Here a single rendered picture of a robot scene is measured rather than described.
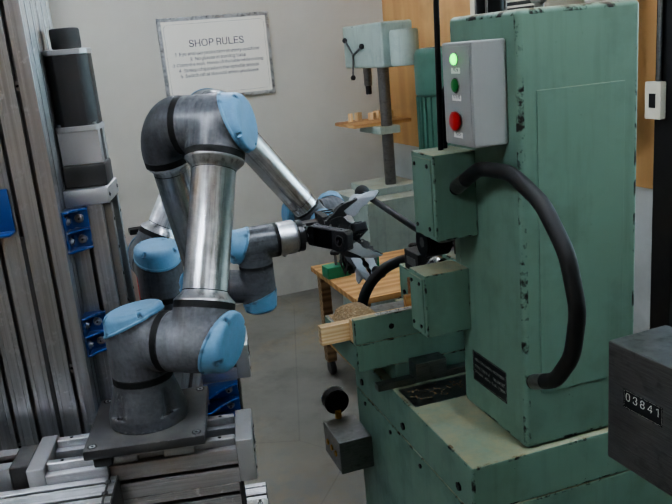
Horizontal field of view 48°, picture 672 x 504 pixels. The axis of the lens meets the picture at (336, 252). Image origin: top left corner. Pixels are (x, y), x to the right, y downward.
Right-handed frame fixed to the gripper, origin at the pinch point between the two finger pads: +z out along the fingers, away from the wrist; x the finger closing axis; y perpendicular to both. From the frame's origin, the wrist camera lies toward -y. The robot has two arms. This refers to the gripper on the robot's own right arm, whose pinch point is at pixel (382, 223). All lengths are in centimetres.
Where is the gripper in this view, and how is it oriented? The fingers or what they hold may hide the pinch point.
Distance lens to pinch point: 173.8
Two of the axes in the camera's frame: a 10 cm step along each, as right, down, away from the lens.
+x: 0.8, 9.5, 3.1
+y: -3.3, -2.7, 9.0
